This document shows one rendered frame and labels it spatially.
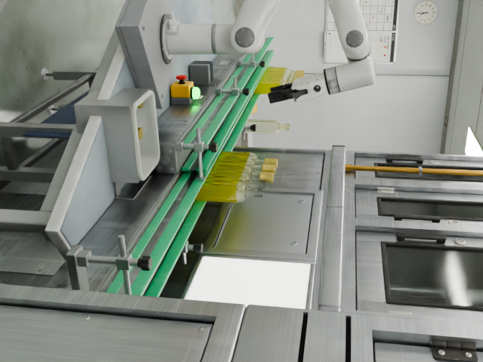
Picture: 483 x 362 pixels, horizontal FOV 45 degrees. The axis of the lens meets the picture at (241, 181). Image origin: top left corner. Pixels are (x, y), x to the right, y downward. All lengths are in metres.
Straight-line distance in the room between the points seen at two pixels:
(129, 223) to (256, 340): 0.75
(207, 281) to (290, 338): 0.76
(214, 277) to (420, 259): 0.62
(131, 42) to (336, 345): 1.11
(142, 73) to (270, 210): 0.62
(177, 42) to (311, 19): 5.86
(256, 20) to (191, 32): 0.22
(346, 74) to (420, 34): 6.10
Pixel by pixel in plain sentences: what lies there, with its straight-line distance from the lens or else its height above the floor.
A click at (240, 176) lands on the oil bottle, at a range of 1.83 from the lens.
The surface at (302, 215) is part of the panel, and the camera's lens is 1.92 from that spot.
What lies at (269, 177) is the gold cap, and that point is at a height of 1.15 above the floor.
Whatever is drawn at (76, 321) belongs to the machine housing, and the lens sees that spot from 0.96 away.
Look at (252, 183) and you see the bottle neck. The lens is 1.83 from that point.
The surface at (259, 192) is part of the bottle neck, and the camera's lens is 1.78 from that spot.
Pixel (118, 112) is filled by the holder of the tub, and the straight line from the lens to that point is 1.56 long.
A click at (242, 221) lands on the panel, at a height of 1.07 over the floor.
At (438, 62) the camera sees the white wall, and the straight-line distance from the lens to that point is 7.84.
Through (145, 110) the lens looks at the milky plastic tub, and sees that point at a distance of 1.71.
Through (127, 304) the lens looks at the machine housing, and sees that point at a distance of 0.95.
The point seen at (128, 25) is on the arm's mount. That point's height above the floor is 0.79.
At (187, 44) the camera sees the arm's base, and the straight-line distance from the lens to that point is 1.86.
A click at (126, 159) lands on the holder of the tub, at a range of 1.61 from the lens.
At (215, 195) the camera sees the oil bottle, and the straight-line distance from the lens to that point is 1.79.
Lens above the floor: 1.37
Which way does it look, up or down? 10 degrees down
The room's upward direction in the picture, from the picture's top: 93 degrees clockwise
